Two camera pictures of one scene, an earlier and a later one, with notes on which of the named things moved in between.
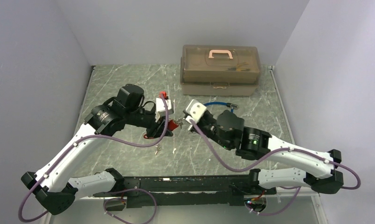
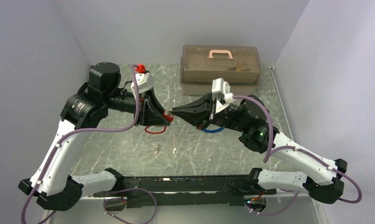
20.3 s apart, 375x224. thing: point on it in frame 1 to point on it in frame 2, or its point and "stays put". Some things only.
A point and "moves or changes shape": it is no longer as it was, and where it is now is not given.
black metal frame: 144,192 stays put
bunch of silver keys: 158,149 stays put
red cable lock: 172,124 moves or changes shape
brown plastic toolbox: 219,70 stays put
